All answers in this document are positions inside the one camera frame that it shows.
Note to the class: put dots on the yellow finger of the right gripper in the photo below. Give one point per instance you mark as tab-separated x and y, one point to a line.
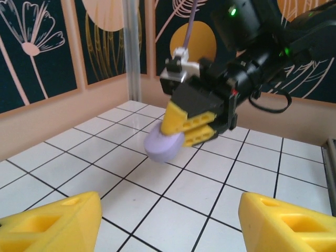
200	136
194	102

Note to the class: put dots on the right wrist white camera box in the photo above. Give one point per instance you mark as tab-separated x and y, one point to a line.
176	78

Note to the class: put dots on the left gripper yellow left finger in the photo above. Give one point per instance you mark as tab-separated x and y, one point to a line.
52	225

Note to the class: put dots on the aluminium corner post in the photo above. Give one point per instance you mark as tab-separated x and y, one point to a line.
132	52

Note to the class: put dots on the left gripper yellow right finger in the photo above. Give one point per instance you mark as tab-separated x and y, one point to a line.
288	225

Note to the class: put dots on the aluminium side rail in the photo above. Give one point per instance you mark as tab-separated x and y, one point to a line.
330	162

